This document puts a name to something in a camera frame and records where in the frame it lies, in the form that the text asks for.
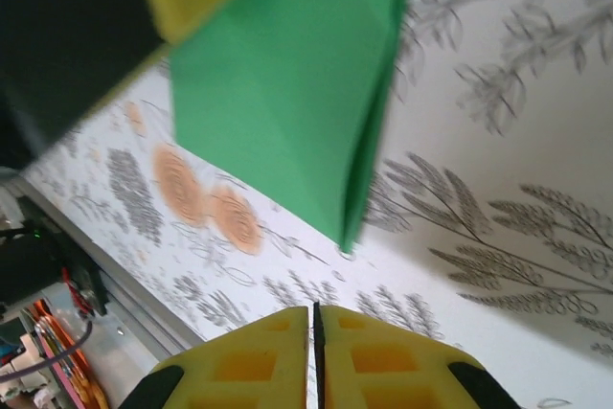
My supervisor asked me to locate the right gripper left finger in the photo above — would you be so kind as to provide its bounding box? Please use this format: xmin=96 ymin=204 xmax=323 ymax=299
xmin=124 ymin=306 xmax=310 ymax=409

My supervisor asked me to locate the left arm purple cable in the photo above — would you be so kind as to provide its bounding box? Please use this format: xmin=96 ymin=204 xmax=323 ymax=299
xmin=0 ymin=318 xmax=96 ymax=381

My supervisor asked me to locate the green paper sheet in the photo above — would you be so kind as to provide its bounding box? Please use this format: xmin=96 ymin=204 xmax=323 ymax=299
xmin=168 ymin=0 xmax=418 ymax=255

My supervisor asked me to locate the long aluminium frame rail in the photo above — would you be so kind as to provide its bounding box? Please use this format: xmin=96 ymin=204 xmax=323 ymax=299
xmin=13 ymin=173 xmax=207 ymax=367

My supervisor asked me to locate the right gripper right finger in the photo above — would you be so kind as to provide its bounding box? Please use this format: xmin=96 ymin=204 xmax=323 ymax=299
xmin=313 ymin=302 xmax=523 ymax=409

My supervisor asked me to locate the orange pink plastic item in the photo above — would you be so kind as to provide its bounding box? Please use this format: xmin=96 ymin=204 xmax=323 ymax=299
xmin=23 ymin=298 xmax=110 ymax=409

